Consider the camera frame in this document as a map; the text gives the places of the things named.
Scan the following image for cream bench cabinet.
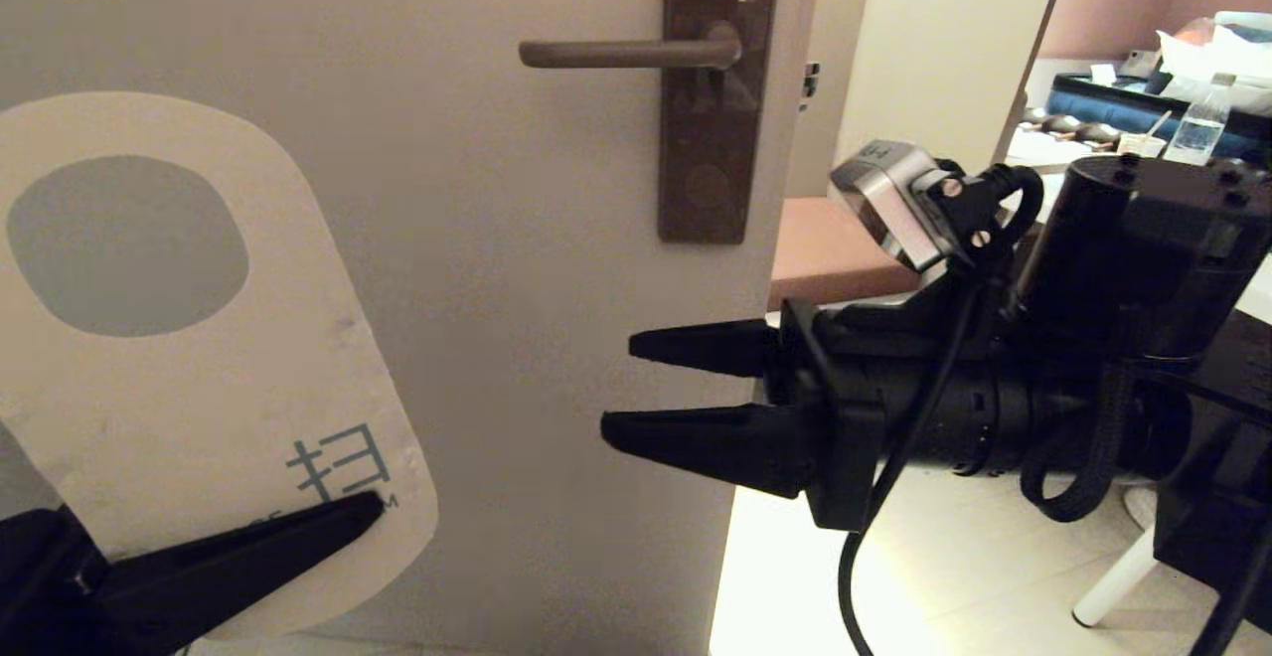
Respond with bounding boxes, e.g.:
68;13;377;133
770;0;1074;317

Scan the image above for brown seat cushion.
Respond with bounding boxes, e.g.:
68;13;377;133
770;197;922;312

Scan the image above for white plastic bag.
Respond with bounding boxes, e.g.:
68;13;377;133
1153;12;1272;118

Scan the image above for brown door lock plate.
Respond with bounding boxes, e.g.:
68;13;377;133
658;0;784;245

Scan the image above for black braided cable sleeve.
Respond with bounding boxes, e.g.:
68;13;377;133
1021;363;1136;525

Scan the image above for white table with round legs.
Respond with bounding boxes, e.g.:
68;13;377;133
1073;256;1272;628

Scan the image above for bronze door handle lever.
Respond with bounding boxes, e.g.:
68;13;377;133
518;23;744;71

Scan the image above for clear plastic water bottle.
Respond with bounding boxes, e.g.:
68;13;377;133
1163;75;1233;166

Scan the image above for smooth black cable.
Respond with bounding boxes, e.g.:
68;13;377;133
838;164;1046;656

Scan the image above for beige door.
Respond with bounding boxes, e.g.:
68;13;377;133
0;0;828;656

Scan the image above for white paper cup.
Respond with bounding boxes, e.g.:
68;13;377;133
1118;111;1172;158

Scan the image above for dark blue bag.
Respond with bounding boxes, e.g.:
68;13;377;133
1048;75;1272;164

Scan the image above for do-not-disturb door hanger sign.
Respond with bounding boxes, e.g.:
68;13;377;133
0;91;439;640

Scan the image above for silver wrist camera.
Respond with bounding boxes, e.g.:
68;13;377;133
829;139;997;275

